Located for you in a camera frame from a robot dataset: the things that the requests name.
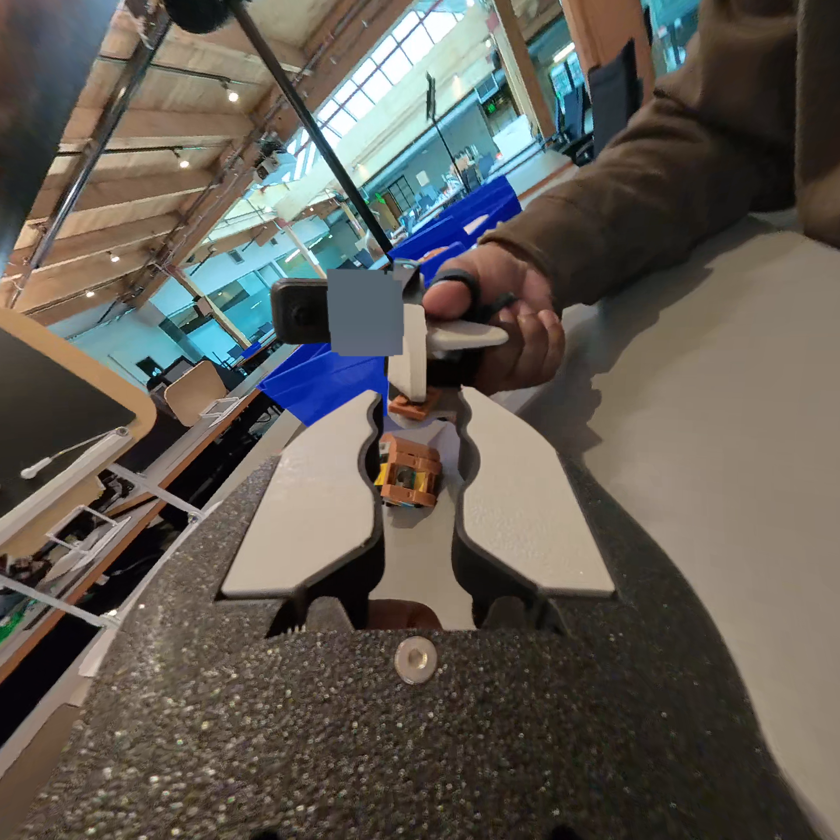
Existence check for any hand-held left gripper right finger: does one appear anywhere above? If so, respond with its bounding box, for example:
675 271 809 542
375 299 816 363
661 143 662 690
455 387 618 598

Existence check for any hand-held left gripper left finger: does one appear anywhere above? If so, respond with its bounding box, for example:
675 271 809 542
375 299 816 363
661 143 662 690
218 389 386 601

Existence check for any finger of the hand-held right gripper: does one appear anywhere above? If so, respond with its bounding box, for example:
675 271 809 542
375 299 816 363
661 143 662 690
386 305 430 403

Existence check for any brown brick plate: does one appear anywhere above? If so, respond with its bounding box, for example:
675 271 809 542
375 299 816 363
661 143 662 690
388 387 442 421

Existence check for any blue plastic bin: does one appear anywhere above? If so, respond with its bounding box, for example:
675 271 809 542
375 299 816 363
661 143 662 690
387 174 524 282
259 341 395 429

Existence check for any brown brick model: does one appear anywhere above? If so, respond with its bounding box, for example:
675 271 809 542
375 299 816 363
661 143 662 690
374 431 442 510

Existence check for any grey desk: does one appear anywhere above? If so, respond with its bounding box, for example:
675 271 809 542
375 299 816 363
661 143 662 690
217 157 840 840

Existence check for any person's right hand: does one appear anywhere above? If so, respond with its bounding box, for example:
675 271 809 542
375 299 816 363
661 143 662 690
420 245 567 396

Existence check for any person's left hand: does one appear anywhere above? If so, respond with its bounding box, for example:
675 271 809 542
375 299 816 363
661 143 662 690
367 597 443 631

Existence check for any plywood chair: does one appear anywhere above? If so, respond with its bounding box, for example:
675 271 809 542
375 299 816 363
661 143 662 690
163 359 228 429

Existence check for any black boom pole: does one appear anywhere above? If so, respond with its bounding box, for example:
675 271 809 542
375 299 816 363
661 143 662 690
228 0 396 265

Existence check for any black panel with plywood edge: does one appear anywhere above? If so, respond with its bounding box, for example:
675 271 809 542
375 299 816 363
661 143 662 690
0 308 158 559

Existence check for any black fuzzy microphone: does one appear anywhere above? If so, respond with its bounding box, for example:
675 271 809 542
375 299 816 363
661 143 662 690
162 0 232 35

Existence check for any black office chair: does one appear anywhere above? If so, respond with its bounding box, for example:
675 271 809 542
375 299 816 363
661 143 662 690
586 38 642 166

